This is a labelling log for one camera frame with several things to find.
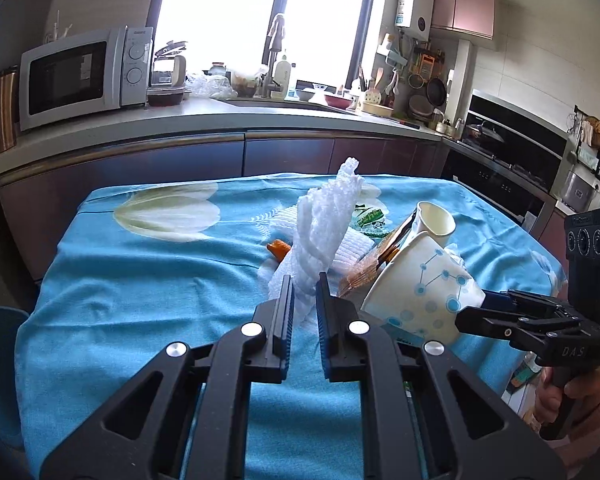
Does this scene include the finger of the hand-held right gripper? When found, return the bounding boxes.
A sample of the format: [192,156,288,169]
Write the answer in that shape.
[454,305,579,350]
[481,289,581,318]

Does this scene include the kitchen counter with cabinets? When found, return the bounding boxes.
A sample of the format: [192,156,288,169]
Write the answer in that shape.
[0,95,451,281]

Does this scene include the blue floral tablecloth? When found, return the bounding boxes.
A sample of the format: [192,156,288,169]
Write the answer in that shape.
[15,172,568,480]

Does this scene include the white water heater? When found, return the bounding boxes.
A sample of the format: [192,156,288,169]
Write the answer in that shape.
[394,0,436,41]

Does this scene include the brown snack wrapper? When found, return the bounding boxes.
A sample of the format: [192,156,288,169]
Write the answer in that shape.
[337,212,421,298]

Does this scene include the dark red bowl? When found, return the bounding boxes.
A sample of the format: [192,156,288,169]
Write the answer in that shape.
[146,86,187,107]

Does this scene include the white soap bottle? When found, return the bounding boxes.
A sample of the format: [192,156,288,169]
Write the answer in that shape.
[271,55,292,96]

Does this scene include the copper thermos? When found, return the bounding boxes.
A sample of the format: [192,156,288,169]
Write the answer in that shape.
[0,66,21,153]

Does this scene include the plain white paper cup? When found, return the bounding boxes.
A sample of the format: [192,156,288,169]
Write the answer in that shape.
[411,201,457,248]

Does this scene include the wok with lid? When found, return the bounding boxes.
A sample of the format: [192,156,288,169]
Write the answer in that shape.
[467,122,506,143]

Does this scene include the blue patterned paper cup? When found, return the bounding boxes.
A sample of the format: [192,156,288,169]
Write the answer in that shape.
[360,234,486,348]

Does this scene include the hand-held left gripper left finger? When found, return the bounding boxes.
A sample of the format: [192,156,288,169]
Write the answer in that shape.
[39,275,297,480]

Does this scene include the electric kettle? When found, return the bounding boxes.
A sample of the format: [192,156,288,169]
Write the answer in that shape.
[150,40,188,88]

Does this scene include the black range hood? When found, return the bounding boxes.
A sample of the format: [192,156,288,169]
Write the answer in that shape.
[465,89,571,161]

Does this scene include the person's right hand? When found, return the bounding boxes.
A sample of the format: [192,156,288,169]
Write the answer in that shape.
[534,361,600,424]

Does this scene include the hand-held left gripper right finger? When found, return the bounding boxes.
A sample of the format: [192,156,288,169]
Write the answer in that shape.
[316,272,566,480]

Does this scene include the twisted white foam net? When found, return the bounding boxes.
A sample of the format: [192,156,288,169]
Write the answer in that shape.
[267,156,365,331]

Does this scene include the flat white foam net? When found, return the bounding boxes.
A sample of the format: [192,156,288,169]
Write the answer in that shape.
[330,227,376,268]

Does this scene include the white microwave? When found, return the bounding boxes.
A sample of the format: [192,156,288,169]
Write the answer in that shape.
[19,26,154,132]

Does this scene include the metal faucet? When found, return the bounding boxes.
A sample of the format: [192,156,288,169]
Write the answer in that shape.
[260,13,288,99]

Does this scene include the green printed wrapper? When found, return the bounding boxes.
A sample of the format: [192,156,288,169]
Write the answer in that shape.
[350,202,388,236]

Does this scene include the blue trash bin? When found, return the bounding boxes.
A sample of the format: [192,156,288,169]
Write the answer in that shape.
[0,306,31,451]

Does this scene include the steel container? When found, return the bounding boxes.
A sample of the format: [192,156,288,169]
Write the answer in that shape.
[560,170,596,213]

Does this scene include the hanging frying pan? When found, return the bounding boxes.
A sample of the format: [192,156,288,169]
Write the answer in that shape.
[426,77,447,106]

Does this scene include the black built-in oven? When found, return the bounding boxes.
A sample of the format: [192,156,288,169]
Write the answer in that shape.
[442,142,556,233]

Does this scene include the kitchen window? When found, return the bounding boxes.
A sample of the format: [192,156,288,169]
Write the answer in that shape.
[147,0,396,86]

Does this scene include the clear plastic bag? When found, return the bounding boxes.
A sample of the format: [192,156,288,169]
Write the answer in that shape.
[187,72,233,98]

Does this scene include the pink wall cabinet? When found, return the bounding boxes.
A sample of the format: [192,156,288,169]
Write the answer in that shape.
[425,0,496,41]

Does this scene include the cream bowl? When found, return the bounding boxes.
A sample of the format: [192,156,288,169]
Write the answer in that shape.
[360,100,396,118]

